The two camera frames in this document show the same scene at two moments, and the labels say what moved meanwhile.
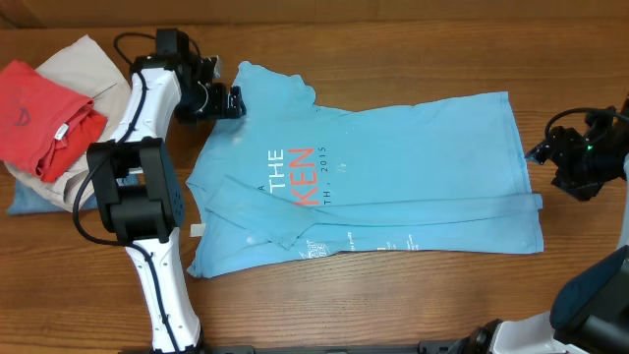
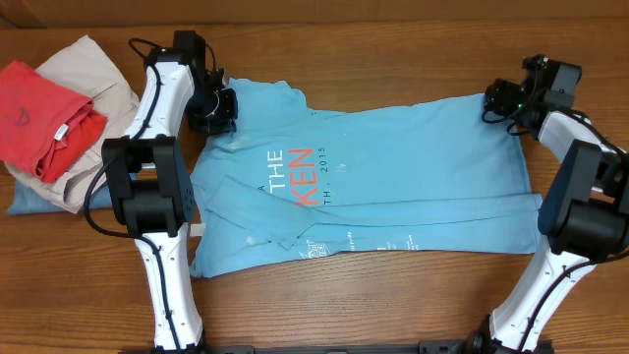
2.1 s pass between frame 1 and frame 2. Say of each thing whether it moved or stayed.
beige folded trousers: stayed
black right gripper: moved
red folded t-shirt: stayed
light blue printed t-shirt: stayed
